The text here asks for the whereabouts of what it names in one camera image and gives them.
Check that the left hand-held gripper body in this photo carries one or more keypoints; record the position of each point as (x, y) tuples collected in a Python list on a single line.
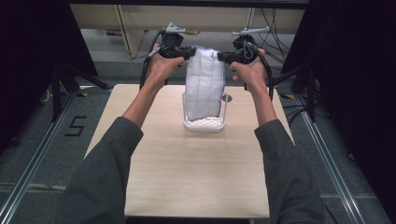
[(172, 42)]

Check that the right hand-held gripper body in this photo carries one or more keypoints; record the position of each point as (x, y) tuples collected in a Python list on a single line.
[(246, 46)]

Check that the white cloth with purple hem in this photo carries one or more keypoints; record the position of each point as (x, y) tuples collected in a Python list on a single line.
[(204, 84)]

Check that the person's right hand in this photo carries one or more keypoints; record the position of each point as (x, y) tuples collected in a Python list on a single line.
[(253, 74)]

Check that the person's left hand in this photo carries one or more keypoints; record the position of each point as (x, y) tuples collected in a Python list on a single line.
[(160, 70)]

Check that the yellow object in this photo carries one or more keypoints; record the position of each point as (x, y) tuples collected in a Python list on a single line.
[(192, 32)]

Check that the beige wooden desk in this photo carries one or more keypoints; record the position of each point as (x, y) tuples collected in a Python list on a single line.
[(205, 17)]

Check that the grey round table grommet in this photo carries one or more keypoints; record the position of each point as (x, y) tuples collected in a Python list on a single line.
[(228, 98)]

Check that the purple object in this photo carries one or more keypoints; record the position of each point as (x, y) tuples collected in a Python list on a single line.
[(112, 32)]

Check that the black metal stand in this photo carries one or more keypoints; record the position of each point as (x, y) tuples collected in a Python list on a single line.
[(67, 79), (303, 79)]

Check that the black curtain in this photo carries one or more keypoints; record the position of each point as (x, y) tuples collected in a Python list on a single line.
[(355, 77), (34, 56)]

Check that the metal floor rail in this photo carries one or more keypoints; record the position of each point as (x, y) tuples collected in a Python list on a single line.
[(34, 161), (330, 168)]

